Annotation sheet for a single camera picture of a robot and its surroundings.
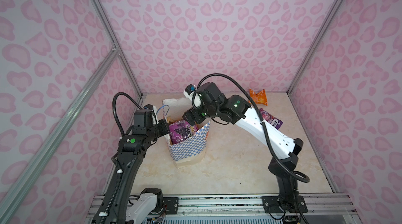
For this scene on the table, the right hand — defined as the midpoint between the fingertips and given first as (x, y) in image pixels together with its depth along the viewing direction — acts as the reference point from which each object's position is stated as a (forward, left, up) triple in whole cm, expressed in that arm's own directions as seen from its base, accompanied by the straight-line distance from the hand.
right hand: (191, 109), depth 68 cm
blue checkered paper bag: (-10, +3, -13) cm, 17 cm away
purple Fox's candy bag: (+16, -50, -34) cm, 62 cm away
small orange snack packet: (+36, -43, -31) cm, 64 cm away
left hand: (-1, +11, -8) cm, 14 cm away
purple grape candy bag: (-1, +7, -16) cm, 17 cm away
